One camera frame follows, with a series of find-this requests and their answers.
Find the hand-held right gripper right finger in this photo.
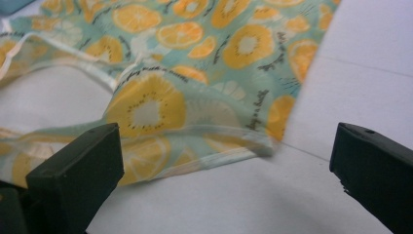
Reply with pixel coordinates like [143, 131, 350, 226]
[329, 122, 413, 234]

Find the citrus print tote bag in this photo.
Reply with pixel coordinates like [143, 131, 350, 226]
[0, 0, 342, 189]

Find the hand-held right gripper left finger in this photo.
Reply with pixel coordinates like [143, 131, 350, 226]
[25, 122, 125, 234]

